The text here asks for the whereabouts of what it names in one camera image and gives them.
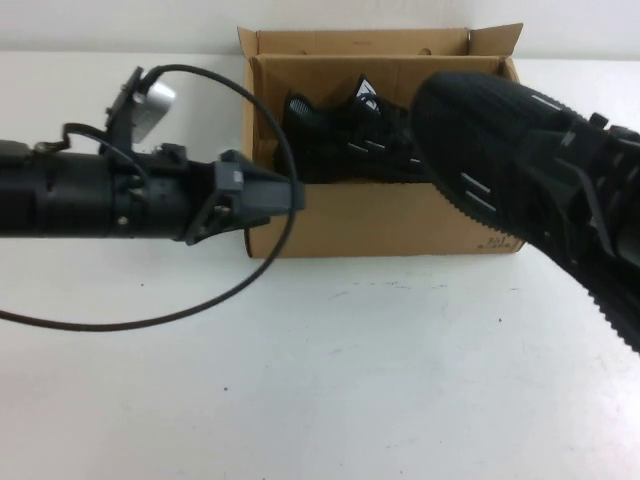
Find black sneaker white tongue logo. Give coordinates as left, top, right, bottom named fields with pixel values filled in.
left=273, top=74, right=436, bottom=184

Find black knit sneaker grey stripes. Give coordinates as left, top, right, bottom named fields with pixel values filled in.
left=410, top=70, right=640, bottom=357

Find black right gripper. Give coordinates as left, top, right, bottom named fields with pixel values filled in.
left=519, top=113, right=640, bottom=286

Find brown cardboard shoe box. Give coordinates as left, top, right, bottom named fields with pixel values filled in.
left=236, top=23, right=526, bottom=260

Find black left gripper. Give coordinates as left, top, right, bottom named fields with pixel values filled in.
left=108, top=142, right=307, bottom=247

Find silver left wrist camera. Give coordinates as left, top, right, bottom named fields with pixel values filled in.
left=103, top=66, right=179, bottom=152

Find black left camera cable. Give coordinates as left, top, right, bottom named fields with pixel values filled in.
left=0, top=63, right=300, bottom=333

